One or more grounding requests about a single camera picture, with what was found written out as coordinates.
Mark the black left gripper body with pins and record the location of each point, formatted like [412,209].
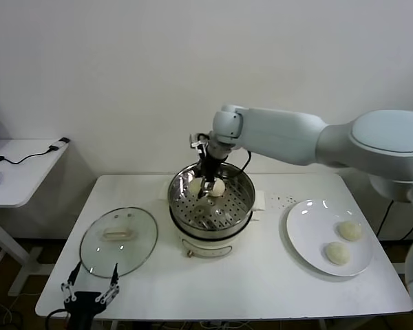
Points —
[84,306]

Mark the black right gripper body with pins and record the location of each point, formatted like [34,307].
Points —
[211,168]

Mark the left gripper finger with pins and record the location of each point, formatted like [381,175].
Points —
[115,276]
[75,273]

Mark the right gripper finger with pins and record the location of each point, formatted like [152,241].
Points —
[203,189]
[211,186]

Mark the white steamed baozi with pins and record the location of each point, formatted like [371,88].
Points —
[336,253]
[193,187]
[349,230]
[219,189]

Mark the round glass pot lid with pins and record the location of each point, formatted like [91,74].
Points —
[130,240]

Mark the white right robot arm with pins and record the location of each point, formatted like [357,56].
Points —
[296,134]

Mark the stainless steel steamer basket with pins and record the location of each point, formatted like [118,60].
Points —
[234,206]

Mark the cream electric cooking pot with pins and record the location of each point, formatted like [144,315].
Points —
[210,245]

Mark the white round plate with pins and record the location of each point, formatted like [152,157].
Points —
[306,223]

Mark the white side table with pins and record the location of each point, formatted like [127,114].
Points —
[24,178]

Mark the right wrist camera silver box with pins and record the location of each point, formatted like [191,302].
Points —
[196,142]

